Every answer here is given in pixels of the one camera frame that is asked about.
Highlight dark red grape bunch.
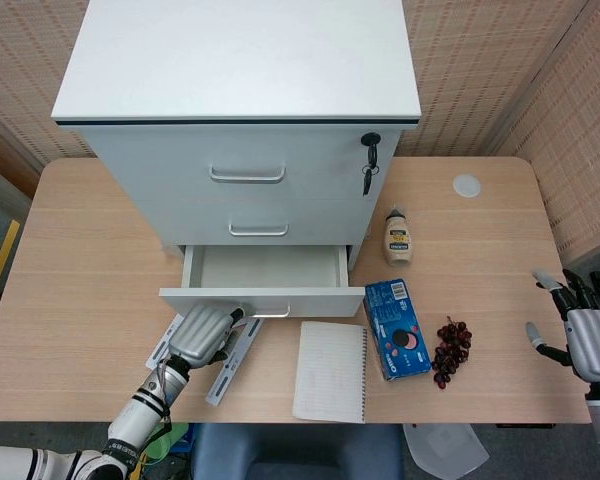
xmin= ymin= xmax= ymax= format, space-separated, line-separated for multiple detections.
xmin=432 ymin=315 xmax=474 ymax=389

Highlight beige sauce squeeze bottle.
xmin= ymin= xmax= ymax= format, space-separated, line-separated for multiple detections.
xmin=383 ymin=204 xmax=415 ymax=267

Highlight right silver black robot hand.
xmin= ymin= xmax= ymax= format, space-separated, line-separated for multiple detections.
xmin=524 ymin=268 xmax=600 ymax=385

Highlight translucent plastic bin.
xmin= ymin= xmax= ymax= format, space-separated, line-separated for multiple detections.
xmin=402 ymin=422 xmax=490 ymax=480

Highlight black keys in lock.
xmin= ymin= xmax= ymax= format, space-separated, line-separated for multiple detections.
xmin=360 ymin=131 xmax=383 ymax=196

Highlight white spiral notebook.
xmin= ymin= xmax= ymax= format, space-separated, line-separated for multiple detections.
xmin=292 ymin=320 xmax=369 ymax=424

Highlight blue Oreo cookie box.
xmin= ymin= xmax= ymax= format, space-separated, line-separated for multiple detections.
xmin=362 ymin=278 xmax=433 ymax=383

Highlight large white cabinet drawer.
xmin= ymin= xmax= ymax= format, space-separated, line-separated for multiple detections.
xmin=77 ymin=123 xmax=402 ymax=202

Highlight white three-drawer cabinet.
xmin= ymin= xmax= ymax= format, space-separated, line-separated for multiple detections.
xmin=50 ymin=0 xmax=423 ymax=277

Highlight blue office chair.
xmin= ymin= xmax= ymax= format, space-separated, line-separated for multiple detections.
xmin=190 ymin=422 xmax=405 ymax=480

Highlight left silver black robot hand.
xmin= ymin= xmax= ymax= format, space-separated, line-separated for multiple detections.
xmin=168 ymin=302 xmax=246 ymax=370

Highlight grey round cable grommet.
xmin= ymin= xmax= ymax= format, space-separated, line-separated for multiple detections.
xmin=452 ymin=172 xmax=482 ymax=199

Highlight green plastic bucket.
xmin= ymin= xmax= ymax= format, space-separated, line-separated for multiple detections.
xmin=144 ymin=422 xmax=189 ymax=460

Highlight silver folding laptop stand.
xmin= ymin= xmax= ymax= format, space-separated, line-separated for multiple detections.
xmin=145 ymin=313 xmax=265 ymax=407

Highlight wooden desk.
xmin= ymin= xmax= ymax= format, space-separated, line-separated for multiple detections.
xmin=0 ymin=156 xmax=592 ymax=425

